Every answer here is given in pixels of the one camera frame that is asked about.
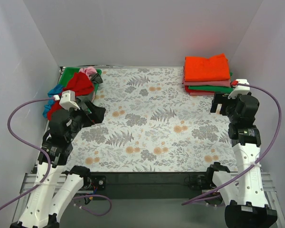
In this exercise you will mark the grey t shirt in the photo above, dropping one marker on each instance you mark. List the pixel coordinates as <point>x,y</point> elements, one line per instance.
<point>96,80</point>

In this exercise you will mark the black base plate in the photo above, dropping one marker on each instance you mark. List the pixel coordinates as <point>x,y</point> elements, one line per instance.
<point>148,185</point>

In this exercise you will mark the floral table mat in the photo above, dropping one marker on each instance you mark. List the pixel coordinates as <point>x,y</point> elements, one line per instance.
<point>152,124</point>

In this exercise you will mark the green plastic tray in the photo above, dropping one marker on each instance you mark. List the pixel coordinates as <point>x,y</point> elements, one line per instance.
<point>66,74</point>

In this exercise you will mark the folded light pink t shirt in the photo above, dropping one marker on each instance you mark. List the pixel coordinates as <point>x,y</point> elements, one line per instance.
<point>201,93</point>

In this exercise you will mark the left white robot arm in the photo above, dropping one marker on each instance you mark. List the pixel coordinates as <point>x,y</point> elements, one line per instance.
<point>45,206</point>

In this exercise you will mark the red t shirt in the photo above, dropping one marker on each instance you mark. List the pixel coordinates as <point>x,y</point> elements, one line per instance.
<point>80,84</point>
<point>188,90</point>

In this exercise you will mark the folded green t shirt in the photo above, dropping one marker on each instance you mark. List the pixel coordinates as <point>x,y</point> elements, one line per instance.
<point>208,88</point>

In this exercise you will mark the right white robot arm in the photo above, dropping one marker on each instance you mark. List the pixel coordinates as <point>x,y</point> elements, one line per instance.
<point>246,203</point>

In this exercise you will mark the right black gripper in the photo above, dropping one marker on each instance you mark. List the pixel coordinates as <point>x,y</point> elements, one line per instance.
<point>223,104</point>

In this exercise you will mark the folded orange t shirt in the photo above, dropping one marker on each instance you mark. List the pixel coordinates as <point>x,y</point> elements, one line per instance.
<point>201,69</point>

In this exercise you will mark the folded red t shirt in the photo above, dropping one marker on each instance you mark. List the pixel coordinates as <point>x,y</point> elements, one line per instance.
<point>188,90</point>

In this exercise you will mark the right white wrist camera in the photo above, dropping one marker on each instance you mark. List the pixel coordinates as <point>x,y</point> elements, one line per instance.
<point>240,87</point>

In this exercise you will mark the aluminium frame rail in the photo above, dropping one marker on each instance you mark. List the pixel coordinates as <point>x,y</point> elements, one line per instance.
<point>207,196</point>

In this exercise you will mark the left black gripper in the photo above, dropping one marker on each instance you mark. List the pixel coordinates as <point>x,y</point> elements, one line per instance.
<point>86,113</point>

